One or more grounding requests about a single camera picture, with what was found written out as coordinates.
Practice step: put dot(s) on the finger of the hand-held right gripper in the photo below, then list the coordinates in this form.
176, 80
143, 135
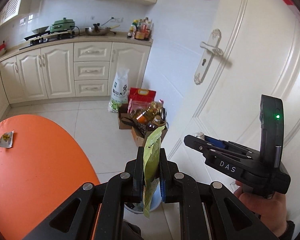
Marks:
215, 141
195, 142

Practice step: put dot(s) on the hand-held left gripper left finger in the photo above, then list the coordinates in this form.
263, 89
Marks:
137, 180

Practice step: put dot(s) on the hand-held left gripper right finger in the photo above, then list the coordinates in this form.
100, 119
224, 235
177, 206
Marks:
163, 190

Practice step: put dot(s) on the blue plastic bin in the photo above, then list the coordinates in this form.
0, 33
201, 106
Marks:
155, 203

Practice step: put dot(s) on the green snack packet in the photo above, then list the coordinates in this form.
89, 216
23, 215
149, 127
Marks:
151, 152

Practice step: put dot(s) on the person's right forearm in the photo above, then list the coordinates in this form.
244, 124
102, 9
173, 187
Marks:
286, 230

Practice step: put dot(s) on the person's right hand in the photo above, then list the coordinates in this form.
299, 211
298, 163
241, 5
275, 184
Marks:
265, 210

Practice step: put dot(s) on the large cardboard box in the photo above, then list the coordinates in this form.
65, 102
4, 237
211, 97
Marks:
138, 138

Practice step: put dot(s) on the black looped object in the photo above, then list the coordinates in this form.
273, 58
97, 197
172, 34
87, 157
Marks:
163, 113

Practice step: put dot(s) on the dark cooking oil bottle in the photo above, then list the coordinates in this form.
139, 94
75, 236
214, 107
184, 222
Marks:
153, 123

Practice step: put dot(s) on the dark cloth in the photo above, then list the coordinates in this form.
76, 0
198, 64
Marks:
132, 230

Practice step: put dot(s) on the dark patterned bag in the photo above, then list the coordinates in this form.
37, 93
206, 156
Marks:
141, 127

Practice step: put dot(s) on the large cooking oil bottle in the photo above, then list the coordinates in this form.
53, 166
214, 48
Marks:
148, 112

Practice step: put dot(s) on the small cardboard box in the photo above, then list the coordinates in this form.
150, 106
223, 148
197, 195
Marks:
123, 125

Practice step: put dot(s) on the red rice bag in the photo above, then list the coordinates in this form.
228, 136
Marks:
141, 97

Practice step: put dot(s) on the white panelled door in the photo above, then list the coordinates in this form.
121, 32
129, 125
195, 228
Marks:
252, 42

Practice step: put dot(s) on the white rice bag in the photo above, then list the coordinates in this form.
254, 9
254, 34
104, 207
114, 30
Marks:
118, 92

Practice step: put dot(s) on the cream cabinet drawer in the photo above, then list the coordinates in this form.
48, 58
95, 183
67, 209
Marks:
91, 70
92, 52
91, 88

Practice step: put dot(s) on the cluster of condiment bottles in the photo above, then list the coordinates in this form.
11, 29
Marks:
140, 30

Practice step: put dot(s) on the cream lower kitchen cabinets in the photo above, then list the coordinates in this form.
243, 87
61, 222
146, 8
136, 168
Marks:
56, 72

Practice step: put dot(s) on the small silver yellow wrapper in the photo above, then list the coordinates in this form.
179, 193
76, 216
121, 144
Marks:
6, 140

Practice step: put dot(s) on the steel wok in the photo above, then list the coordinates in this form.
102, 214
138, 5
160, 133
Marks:
97, 31

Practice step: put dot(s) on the black gas stove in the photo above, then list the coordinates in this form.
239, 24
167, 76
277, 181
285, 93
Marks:
47, 40

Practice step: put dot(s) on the green electric cooking pot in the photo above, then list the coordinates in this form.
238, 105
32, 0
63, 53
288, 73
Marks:
62, 26

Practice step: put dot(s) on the steel frying pan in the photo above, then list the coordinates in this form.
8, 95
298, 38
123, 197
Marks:
40, 29

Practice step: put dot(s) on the white wall socket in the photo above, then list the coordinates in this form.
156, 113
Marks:
118, 19

